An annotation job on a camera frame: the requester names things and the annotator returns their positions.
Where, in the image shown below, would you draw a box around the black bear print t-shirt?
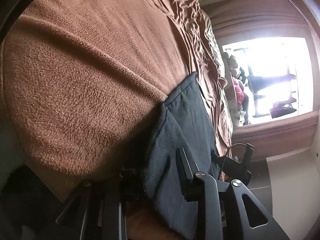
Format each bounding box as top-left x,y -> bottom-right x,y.
142,73 -> 219,239

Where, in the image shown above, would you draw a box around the brown bed blanket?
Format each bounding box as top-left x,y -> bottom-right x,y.
1,0 -> 232,198

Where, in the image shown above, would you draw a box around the pink curtain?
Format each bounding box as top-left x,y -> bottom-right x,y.
203,0 -> 309,40
232,111 -> 319,159

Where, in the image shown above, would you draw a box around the hanging dark clothes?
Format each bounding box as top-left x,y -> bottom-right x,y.
247,74 -> 296,94

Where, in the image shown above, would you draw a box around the window with dark frame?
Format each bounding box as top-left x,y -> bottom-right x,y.
222,36 -> 316,127

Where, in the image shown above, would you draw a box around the left pink curtain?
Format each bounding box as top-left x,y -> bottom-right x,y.
203,0 -> 309,40

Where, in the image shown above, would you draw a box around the right pink curtain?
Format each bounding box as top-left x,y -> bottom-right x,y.
232,111 -> 319,159

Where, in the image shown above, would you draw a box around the plush toys on sill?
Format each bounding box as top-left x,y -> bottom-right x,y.
222,51 -> 249,127

